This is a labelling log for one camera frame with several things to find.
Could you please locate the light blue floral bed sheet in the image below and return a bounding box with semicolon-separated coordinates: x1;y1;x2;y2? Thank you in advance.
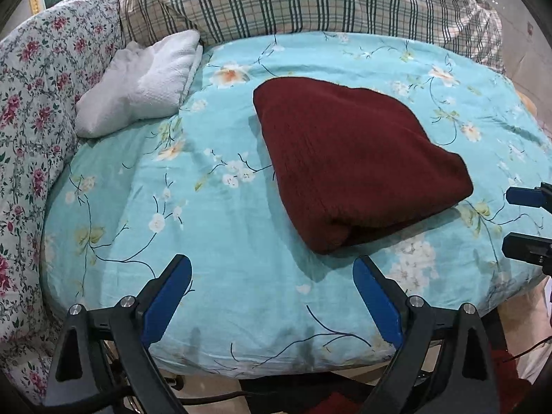
41;30;552;381

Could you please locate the beige plaid quilt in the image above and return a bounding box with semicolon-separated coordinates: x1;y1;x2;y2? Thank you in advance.
117;0;506;70

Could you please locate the red cloth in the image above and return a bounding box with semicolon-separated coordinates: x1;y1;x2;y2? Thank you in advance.
492;348;533;414

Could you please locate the black cable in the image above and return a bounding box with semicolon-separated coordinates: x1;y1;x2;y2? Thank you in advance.
170;389;262;407

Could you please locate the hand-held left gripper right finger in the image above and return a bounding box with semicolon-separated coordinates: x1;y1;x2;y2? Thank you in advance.
352;255;502;414

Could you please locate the maroon knitted sweater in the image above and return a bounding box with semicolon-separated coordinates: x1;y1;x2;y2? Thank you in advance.
252;77;475;255

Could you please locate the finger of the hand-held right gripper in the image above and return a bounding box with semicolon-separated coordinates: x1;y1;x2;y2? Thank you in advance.
506;182;552;213
501;232;552;275

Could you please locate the white towel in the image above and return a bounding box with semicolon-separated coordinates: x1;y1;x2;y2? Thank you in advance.
75;30;204;139

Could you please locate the pink floral quilt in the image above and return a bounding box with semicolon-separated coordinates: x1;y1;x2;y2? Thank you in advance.
0;0;127;400

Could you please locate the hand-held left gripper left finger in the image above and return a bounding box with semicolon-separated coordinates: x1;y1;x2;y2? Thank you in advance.
43;254;193;414

